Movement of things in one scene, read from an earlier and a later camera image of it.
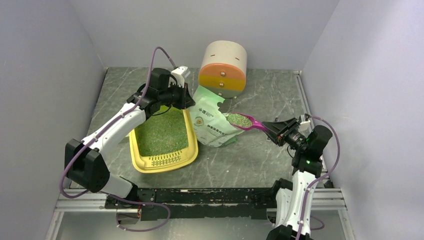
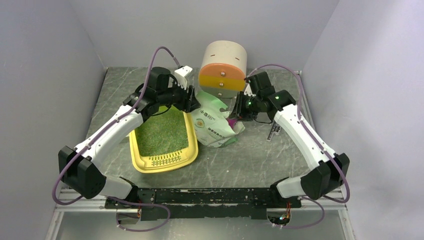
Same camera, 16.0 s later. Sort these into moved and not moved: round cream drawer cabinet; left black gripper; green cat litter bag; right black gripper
Moved: right black gripper
Not moved: left black gripper; green cat litter bag; round cream drawer cabinet
